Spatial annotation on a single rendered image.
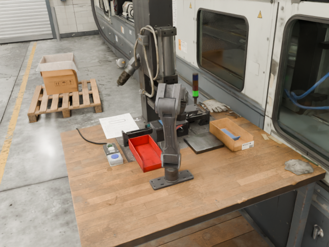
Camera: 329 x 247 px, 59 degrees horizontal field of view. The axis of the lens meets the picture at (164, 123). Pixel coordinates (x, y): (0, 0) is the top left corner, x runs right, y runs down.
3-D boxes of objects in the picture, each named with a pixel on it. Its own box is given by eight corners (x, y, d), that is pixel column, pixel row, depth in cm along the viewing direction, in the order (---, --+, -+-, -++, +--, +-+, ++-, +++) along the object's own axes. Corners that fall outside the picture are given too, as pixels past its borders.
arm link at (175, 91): (171, 88, 144) (156, 81, 114) (189, 89, 142) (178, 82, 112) (170, 113, 144) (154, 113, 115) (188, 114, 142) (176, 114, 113)
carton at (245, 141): (233, 153, 154) (234, 140, 151) (209, 133, 175) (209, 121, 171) (253, 148, 158) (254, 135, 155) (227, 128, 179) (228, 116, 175)
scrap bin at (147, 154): (143, 173, 141) (142, 162, 138) (129, 148, 162) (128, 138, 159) (166, 166, 145) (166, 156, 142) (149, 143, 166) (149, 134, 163)
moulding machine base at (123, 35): (98, 37, 951) (94, 5, 906) (129, 35, 978) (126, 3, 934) (142, 94, 483) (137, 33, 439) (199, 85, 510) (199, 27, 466)
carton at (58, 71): (46, 83, 510) (39, 55, 487) (82, 79, 522) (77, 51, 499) (42, 97, 452) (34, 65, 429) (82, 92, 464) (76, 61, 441)
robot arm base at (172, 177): (147, 167, 131) (152, 176, 125) (187, 157, 138) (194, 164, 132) (149, 182, 135) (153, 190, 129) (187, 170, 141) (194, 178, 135)
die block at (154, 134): (156, 142, 166) (155, 131, 163) (151, 135, 175) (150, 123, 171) (188, 134, 173) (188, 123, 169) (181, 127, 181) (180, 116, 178)
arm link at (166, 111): (166, 156, 136) (160, 94, 118) (180, 157, 135) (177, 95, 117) (163, 165, 132) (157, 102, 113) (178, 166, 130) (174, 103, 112)
